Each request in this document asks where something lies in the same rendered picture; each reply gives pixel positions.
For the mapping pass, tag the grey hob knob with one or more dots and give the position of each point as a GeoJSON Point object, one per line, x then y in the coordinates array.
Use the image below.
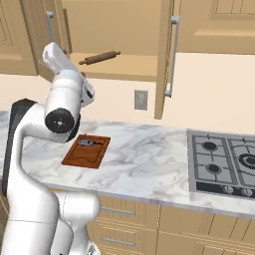
{"type": "Point", "coordinates": [247, 192]}
{"type": "Point", "coordinates": [228, 190]}

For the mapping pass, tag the tan base cabinet door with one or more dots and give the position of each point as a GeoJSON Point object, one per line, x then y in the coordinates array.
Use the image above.
{"type": "Point", "coordinates": [205, 235]}

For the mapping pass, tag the tan open wall cabinet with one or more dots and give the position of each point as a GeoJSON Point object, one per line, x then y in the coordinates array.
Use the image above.
{"type": "Point", "coordinates": [126, 36]}

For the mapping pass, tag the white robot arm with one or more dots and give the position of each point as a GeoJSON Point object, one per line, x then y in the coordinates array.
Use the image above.
{"type": "Point", "coordinates": [36, 205]}

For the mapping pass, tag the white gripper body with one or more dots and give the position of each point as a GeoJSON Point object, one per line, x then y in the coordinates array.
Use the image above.
{"type": "Point", "coordinates": [55, 57]}

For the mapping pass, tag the grey wall socket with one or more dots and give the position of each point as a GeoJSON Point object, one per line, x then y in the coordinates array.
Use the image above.
{"type": "Point", "coordinates": [141, 100]}

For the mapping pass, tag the grey piece of meat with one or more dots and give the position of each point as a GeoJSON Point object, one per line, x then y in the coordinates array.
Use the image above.
{"type": "Point", "coordinates": [87, 143]}

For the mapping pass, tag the tan drawer front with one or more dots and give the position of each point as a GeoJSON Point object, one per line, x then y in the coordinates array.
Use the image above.
{"type": "Point", "coordinates": [146, 212]}
{"type": "Point", "coordinates": [146, 240]}

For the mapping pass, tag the grey gas hob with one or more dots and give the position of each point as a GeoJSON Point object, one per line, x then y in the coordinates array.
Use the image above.
{"type": "Point", "coordinates": [219, 166]}

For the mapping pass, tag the wooden rolling pin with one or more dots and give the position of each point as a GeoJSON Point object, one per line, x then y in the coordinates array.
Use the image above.
{"type": "Point", "coordinates": [99, 57]}

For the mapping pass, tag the brown wooden cutting board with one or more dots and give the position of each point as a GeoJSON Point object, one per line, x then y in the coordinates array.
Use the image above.
{"type": "Point", "coordinates": [94, 156]}

